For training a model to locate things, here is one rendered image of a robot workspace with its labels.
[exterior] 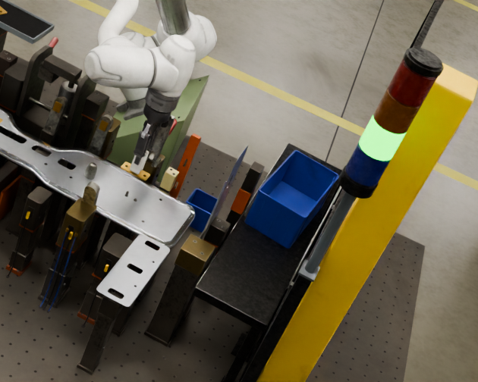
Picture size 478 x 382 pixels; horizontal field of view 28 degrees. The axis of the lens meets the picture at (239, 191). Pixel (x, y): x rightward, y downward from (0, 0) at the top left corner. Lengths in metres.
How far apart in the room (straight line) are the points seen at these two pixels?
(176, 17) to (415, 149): 1.58
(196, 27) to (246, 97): 2.17
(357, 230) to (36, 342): 1.12
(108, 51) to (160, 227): 0.58
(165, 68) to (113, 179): 0.50
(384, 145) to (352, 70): 4.64
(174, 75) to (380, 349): 1.23
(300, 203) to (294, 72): 3.04
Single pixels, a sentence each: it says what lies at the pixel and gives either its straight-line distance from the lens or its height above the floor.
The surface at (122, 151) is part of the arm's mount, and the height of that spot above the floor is 0.76.
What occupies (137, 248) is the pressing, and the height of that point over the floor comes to 1.00.
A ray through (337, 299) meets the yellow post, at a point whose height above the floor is 1.44.
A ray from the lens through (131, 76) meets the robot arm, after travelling 2.47.
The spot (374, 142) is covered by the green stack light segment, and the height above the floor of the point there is 1.90.
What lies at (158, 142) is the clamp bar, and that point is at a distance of 2.88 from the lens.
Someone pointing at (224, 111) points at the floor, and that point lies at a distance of 5.34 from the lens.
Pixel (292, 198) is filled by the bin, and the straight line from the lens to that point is 3.05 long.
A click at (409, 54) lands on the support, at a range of 1.67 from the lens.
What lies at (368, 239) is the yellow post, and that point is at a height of 1.62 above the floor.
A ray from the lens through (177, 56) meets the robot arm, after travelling 2.51.
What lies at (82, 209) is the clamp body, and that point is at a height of 1.04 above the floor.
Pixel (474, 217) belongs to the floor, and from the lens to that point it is 5.55.
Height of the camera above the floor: 2.73
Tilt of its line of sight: 35 degrees down
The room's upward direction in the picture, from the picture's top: 25 degrees clockwise
